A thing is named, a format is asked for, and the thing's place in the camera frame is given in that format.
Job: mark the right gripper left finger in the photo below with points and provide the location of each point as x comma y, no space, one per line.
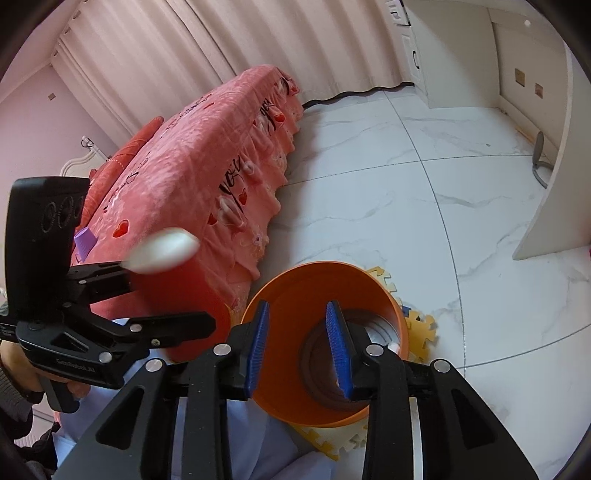
133,437

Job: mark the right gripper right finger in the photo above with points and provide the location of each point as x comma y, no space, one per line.
461,437

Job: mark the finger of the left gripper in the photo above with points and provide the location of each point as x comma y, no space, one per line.
95,282
140,334

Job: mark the red can with white lid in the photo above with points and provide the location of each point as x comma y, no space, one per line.
165,272

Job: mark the orange trash bucket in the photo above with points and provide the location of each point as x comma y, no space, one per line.
297,382

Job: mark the person's left hand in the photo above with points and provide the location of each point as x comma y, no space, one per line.
28,378

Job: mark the light blue trouser leg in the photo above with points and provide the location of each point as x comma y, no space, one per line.
259,447

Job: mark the folded red pink quilt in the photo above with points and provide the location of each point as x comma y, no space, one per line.
104,178

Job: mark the white bed headboard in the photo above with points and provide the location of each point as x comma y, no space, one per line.
82,166

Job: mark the pink bed with blanket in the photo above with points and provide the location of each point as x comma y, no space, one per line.
212,169

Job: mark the pink curtain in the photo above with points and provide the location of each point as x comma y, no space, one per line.
127,62

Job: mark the grey chair base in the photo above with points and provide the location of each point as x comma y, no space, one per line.
538,163

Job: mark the white desk with shelves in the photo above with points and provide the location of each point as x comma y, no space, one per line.
510,55

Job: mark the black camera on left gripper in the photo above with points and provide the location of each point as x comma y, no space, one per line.
43,213

